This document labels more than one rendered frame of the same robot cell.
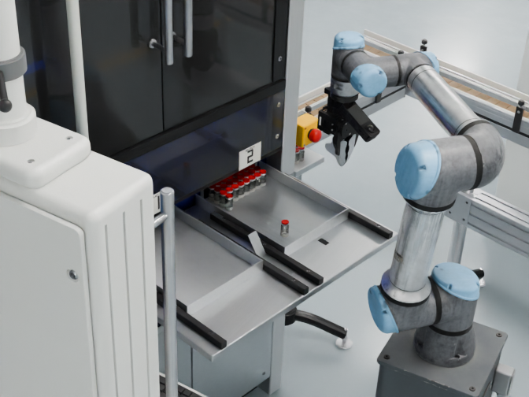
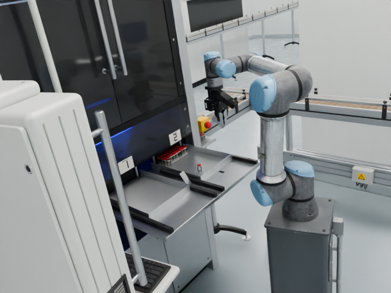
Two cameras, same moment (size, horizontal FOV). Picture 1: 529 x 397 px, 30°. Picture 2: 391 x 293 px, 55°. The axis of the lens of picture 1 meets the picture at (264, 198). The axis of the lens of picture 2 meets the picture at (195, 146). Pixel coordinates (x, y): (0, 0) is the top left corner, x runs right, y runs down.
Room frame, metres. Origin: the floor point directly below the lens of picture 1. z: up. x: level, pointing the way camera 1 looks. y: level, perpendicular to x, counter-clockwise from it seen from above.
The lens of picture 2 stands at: (0.51, -0.07, 1.76)
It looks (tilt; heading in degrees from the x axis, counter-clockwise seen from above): 24 degrees down; 1
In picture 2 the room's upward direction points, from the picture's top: 9 degrees counter-clockwise
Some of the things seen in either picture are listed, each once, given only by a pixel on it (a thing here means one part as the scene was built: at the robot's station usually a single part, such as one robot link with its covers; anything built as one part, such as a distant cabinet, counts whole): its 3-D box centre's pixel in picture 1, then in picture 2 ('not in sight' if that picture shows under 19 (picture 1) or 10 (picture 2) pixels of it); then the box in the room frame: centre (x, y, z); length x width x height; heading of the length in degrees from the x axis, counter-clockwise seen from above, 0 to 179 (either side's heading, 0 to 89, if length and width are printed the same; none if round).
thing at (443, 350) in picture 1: (446, 331); (299, 202); (1.84, -0.46, 0.84); 0.15 x 0.15 x 0.10
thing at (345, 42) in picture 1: (348, 56); (213, 64); (2.20, -0.19, 1.39); 0.09 x 0.08 x 0.11; 20
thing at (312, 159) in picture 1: (293, 157); (200, 141); (2.56, -0.08, 0.87); 0.14 x 0.13 x 0.02; 47
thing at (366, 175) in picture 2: not in sight; (362, 175); (2.51, -1.06, 0.50); 0.12 x 0.05 x 0.09; 47
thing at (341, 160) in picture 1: (334, 150); (216, 120); (2.19, -0.18, 1.13); 0.06 x 0.03 x 0.09; 47
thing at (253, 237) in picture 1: (271, 253); (193, 181); (2.03, -0.02, 0.91); 0.14 x 0.03 x 0.06; 48
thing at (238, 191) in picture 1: (243, 188); (176, 156); (2.33, 0.06, 0.90); 0.18 x 0.02 x 0.05; 137
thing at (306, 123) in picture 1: (302, 129); (201, 124); (2.52, -0.10, 1.00); 0.08 x 0.07 x 0.07; 47
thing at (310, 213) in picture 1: (271, 206); (191, 161); (2.26, -0.02, 0.90); 0.34 x 0.26 x 0.04; 48
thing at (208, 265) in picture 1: (179, 257); (144, 192); (2.01, 0.21, 0.90); 0.34 x 0.26 x 0.04; 47
